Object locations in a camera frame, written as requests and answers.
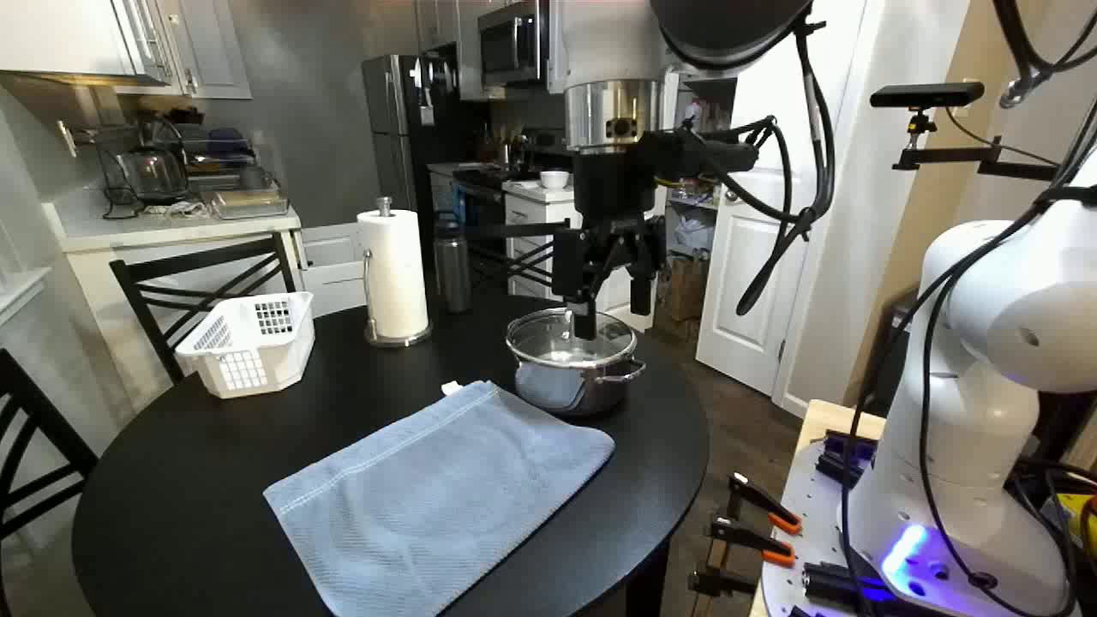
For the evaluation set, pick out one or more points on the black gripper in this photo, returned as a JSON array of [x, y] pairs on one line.
[[614, 191]]

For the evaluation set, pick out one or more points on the glass pot lid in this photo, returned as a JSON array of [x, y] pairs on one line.
[[549, 337]]

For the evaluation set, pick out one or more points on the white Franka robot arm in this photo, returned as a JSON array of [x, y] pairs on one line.
[[1005, 321]]

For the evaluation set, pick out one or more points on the stainless steel pot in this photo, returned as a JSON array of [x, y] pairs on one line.
[[567, 393]]

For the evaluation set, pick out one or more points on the black wooden chair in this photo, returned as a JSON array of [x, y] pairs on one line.
[[154, 285], [46, 441], [518, 259]]

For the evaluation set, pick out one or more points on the white panel door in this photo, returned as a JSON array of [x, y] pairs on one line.
[[742, 285]]

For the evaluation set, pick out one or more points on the steel water bottle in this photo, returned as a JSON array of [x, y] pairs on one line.
[[453, 269]]

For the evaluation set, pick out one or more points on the white paper towel roll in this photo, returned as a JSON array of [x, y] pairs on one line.
[[399, 342], [395, 277]]

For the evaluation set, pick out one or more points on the robot mounting cart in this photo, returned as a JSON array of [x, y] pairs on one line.
[[816, 431]]

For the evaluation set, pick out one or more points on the black orange spring clamp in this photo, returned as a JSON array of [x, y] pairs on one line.
[[749, 541], [763, 503]]

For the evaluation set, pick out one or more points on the blue cloth towel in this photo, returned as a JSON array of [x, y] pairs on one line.
[[432, 490]]

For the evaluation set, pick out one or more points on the steel microwave oven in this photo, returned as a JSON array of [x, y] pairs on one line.
[[511, 44]]

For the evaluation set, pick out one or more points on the stainless steel refrigerator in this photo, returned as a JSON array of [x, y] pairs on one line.
[[399, 124]]

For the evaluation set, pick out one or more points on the black table leg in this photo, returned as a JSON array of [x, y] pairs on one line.
[[645, 586]]

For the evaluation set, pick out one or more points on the clear plastic container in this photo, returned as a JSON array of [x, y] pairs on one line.
[[243, 349]]

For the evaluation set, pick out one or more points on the white kitchen counter cabinets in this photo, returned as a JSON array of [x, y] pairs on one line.
[[174, 235]]

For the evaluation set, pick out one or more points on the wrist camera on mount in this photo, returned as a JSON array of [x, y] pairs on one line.
[[698, 157]]

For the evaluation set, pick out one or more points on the black bar stereo camera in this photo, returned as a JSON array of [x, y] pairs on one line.
[[926, 94]]

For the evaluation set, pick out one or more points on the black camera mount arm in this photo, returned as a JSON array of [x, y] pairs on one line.
[[973, 159]]

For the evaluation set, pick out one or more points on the white wall outlet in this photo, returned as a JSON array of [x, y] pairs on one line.
[[66, 137]]

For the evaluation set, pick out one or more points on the white upper wall cabinets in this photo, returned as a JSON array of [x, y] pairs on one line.
[[104, 38]]

